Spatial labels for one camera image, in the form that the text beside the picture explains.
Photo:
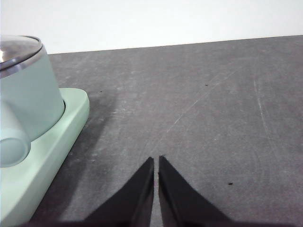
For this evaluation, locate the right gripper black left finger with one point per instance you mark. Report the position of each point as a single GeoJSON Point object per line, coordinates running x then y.
{"type": "Point", "coordinates": [137, 201]}

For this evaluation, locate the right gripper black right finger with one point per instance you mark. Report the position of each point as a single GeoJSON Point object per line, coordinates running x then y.
{"type": "Point", "coordinates": [180, 203]}

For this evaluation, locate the mint green cooker base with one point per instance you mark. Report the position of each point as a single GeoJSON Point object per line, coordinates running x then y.
{"type": "Point", "coordinates": [54, 146]}

